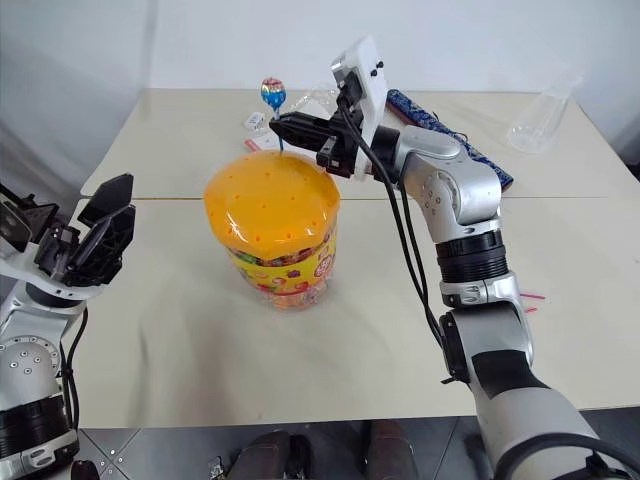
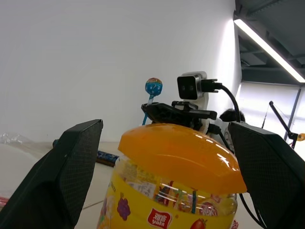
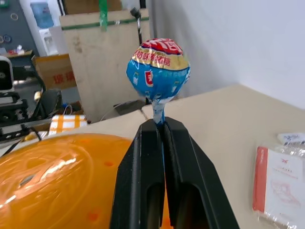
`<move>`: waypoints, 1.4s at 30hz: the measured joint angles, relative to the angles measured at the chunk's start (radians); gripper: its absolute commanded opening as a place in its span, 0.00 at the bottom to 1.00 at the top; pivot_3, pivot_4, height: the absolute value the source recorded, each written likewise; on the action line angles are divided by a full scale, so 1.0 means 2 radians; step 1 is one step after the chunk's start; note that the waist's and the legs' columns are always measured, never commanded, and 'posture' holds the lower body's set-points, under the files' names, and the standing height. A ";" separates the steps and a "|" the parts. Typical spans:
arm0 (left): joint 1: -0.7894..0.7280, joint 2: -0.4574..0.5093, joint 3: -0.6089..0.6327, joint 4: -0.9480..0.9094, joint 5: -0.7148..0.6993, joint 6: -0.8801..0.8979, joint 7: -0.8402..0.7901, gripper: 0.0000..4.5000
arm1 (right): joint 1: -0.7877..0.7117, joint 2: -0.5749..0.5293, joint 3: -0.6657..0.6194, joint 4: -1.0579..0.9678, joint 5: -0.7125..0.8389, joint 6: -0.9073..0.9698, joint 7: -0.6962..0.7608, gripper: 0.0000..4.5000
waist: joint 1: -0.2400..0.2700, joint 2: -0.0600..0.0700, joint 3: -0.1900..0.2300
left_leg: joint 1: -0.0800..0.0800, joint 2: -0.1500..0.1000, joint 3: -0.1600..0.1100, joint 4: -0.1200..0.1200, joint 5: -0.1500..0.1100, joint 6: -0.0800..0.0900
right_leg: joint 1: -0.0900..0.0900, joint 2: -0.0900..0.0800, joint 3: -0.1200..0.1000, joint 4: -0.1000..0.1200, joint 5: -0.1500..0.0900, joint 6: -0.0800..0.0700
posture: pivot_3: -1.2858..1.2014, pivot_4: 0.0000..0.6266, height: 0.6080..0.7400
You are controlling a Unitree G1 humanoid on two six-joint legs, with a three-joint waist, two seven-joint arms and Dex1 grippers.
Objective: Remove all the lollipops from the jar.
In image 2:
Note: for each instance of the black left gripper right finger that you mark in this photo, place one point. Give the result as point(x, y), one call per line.
point(269, 171)

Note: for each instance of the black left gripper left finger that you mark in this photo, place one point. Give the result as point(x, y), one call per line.
point(59, 171)

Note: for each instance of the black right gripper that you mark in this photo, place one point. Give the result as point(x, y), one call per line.
point(193, 115)

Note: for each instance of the blue lollipop blue stick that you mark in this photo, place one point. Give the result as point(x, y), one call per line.
point(154, 87)

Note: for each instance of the orange plastic jar lid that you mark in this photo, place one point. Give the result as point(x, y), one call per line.
point(181, 155)

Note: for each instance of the clear yellow-labelled candy jar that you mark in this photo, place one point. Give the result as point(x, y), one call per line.
point(143, 207)

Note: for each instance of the blue patterned wrapped package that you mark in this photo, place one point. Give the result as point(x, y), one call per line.
point(107, 158)

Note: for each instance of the clear crumpled plastic bag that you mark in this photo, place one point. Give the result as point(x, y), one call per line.
point(13, 138)

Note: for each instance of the red striped flat item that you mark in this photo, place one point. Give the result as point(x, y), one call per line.
point(3, 201)

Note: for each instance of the person with black hair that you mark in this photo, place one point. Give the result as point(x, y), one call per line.
point(232, 115)

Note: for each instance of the lollipop with teal stick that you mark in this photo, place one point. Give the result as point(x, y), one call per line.
point(194, 200)

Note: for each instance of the long ceiling light strip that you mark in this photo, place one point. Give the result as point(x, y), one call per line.
point(269, 48)

